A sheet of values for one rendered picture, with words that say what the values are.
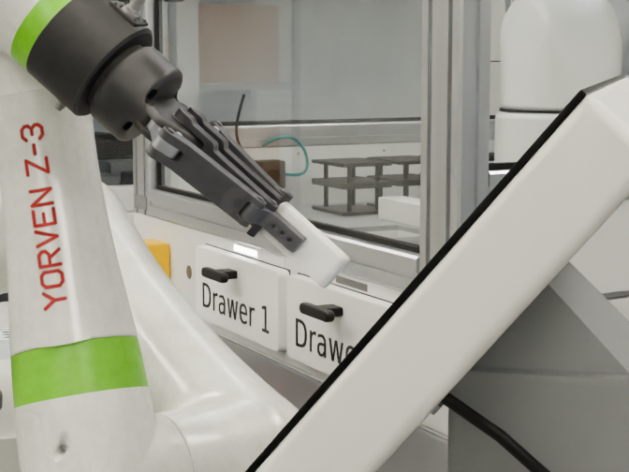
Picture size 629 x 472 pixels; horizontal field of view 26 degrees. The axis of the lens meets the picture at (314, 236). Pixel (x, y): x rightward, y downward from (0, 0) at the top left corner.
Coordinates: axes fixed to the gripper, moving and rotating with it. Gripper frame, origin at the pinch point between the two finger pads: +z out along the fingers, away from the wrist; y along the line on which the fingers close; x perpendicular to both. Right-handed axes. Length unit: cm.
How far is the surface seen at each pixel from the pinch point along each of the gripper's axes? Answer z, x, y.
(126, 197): -50, 59, 147
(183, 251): -25, 42, 98
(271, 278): -8, 27, 70
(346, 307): 3, 18, 54
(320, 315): 1, 20, 52
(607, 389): 22.2, -11.9, -20.5
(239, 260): -14, 31, 78
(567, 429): 22.1, -8.3, -20.5
